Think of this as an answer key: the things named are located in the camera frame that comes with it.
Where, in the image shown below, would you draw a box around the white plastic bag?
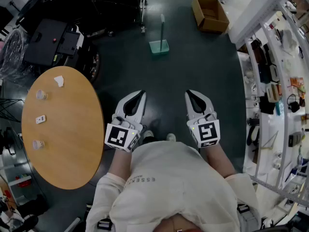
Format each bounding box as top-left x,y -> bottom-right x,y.
281,29 -> 299,56

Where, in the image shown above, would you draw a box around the black covered equipment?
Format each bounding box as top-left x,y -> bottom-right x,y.
16,0 -> 94,35

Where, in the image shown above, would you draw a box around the white metal shelf rack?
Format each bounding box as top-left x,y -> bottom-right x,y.
228,0 -> 309,204

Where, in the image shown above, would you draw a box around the black buckle strap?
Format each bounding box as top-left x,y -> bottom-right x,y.
96,219 -> 114,231
236,203 -> 257,230

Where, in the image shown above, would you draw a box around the person's white shirt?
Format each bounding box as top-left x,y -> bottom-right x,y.
85,140 -> 262,232

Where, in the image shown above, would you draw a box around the crumpled white tissue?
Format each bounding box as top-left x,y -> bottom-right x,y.
53,75 -> 66,88

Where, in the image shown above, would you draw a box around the row of handbags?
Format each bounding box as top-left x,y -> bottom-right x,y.
250,39 -> 283,116

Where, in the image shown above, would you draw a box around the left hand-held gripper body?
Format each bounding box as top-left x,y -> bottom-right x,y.
104,114 -> 144,153

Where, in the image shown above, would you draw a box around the person's left forearm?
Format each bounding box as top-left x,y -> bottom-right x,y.
107,149 -> 133,179

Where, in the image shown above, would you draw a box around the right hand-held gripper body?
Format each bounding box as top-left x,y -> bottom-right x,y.
187,112 -> 221,149

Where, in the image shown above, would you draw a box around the teal dustpan with long handle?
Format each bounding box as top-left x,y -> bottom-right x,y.
148,14 -> 170,56

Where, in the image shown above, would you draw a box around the clear plastic wrapped item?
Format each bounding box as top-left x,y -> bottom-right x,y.
0,29 -> 32,80

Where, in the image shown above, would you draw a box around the black tripod legs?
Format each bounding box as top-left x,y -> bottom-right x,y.
0,98 -> 25,123

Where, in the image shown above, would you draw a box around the person's right forearm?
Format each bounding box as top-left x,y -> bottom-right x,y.
204,143 -> 238,179

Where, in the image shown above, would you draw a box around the round wooden table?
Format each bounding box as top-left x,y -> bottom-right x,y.
21,66 -> 105,190

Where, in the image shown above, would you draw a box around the open cardboard box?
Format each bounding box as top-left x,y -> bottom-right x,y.
191,0 -> 230,34

